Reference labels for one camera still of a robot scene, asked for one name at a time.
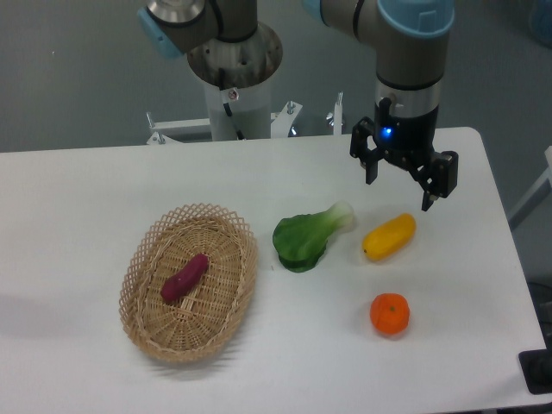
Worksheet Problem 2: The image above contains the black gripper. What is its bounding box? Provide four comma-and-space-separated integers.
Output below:
349, 97, 458, 211

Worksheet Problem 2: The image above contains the purple sweet potato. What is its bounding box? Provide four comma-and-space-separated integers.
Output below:
160, 254, 209, 302

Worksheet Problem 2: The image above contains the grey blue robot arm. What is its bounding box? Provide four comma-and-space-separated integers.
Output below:
137, 1, 458, 210

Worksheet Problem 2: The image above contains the woven wicker basket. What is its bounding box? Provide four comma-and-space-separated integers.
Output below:
119, 204, 257, 363

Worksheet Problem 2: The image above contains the yellow mango toy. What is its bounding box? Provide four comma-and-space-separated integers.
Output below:
361, 213, 417, 261

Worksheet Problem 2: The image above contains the green bok choy toy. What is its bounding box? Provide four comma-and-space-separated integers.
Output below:
272, 201, 354, 273

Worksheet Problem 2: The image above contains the orange tangerine toy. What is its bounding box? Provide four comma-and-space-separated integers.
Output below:
369, 292, 411, 336

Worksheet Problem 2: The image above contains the black device at table edge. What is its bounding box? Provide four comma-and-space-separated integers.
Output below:
518, 349, 551, 395

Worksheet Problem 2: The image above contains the white metal mounting frame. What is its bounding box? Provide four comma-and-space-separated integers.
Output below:
146, 91, 347, 145

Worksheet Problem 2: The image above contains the white frame at right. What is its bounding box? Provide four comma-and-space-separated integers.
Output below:
507, 147, 551, 231

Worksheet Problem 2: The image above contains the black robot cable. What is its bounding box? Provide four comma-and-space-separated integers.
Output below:
217, 68, 247, 141

